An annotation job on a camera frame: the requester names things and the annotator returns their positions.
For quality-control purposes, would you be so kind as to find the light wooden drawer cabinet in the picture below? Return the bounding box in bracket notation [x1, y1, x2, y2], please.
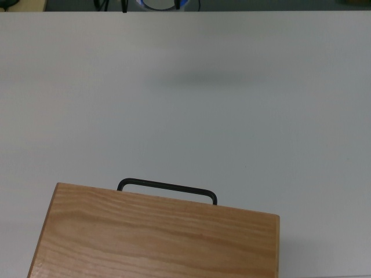
[27, 182, 281, 278]

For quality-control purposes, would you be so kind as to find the wooden drawer with black handle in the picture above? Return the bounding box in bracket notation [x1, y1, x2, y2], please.
[117, 177, 219, 206]

